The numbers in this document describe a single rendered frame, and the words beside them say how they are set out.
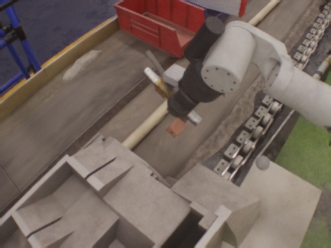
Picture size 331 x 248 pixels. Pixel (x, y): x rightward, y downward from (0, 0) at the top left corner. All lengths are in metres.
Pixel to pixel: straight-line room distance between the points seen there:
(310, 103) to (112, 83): 0.71
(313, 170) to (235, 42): 1.47
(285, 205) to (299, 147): 1.14
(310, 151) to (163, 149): 1.27
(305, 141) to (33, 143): 1.63
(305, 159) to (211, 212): 1.40
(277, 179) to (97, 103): 0.63
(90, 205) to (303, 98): 0.45
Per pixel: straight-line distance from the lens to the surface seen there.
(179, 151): 0.78
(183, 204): 0.50
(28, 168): 0.88
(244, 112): 0.90
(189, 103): 0.53
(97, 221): 0.54
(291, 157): 1.77
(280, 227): 0.71
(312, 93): 0.44
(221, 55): 0.39
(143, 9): 1.25
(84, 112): 0.91
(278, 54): 0.44
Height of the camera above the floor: 1.44
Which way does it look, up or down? 57 degrees down
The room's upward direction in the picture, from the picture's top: 3 degrees counter-clockwise
